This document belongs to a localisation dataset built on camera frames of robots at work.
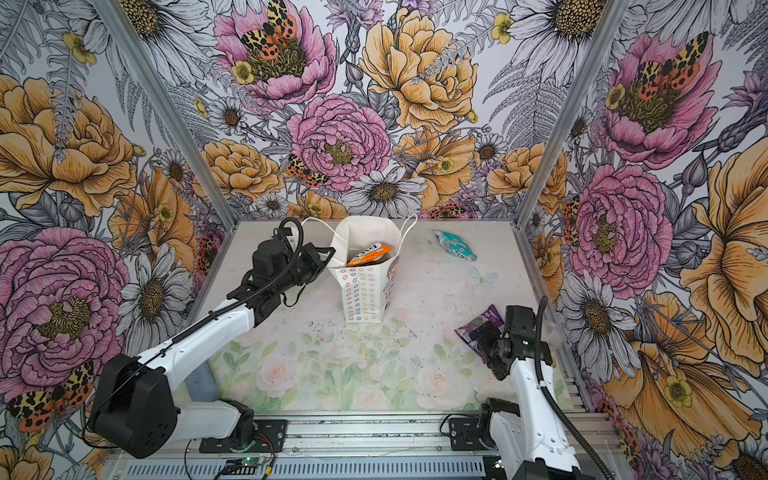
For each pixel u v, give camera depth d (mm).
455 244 1028
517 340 579
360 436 760
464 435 736
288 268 678
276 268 637
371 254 858
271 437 739
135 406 416
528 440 452
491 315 938
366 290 832
